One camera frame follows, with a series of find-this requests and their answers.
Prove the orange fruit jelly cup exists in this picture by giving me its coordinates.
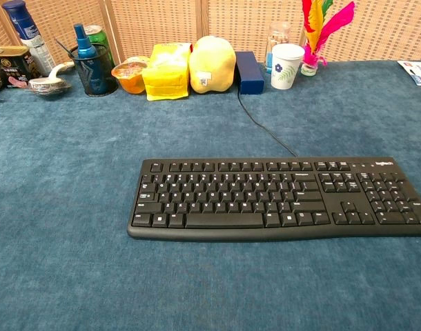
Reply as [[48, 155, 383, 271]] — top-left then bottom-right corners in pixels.
[[110, 57, 150, 95]]

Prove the black mesh pen holder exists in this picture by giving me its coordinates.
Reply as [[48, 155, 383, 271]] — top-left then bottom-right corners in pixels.
[[68, 43, 119, 97]]

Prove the blue table cloth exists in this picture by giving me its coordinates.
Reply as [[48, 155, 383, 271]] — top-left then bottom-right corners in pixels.
[[0, 59, 421, 331]]

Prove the clear glass jar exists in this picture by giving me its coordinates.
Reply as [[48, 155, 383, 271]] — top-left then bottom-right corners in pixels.
[[264, 21, 292, 74]]

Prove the dark blue rectangular box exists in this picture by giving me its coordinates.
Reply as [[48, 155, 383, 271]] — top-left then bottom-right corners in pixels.
[[235, 50, 266, 95]]

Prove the white blue leaflet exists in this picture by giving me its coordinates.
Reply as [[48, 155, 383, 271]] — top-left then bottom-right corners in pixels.
[[397, 60, 421, 87]]

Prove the yellow plush toy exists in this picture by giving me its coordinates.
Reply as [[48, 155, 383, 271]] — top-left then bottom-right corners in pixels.
[[188, 35, 237, 94]]

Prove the blue spray bottle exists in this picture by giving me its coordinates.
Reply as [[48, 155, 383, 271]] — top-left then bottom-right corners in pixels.
[[73, 23, 98, 59]]

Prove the black gold tin box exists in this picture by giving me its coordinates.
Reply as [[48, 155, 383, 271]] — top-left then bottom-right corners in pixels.
[[0, 46, 43, 90]]

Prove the black keyboard cable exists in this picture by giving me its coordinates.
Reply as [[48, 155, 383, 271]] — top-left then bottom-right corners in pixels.
[[237, 86, 299, 159]]

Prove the white ceramic spoon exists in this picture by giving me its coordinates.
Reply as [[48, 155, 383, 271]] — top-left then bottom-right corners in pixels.
[[47, 61, 75, 81]]

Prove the white floral paper cup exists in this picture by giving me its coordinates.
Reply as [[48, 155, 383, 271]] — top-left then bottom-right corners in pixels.
[[271, 43, 306, 91]]

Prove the woven rattan folding screen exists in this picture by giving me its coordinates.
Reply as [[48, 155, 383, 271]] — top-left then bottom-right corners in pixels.
[[0, 0, 421, 66]]

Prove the patterned ceramic bowl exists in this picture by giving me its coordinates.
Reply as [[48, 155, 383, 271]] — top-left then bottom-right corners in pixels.
[[28, 77, 72, 97]]

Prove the yellow snack bag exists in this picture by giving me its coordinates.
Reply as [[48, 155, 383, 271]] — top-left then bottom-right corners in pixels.
[[141, 42, 193, 101]]

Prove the black computer keyboard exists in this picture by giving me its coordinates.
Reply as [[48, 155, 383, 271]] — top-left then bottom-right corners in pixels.
[[126, 157, 421, 243]]

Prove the colourful feather shuttlecock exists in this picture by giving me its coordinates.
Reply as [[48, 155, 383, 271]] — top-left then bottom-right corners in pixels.
[[300, 0, 355, 77]]

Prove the green drink can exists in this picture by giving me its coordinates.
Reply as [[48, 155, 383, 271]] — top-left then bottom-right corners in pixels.
[[84, 24, 115, 66]]

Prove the white blue aerosol can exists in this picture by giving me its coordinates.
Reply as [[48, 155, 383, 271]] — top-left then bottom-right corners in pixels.
[[1, 0, 57, 77]]

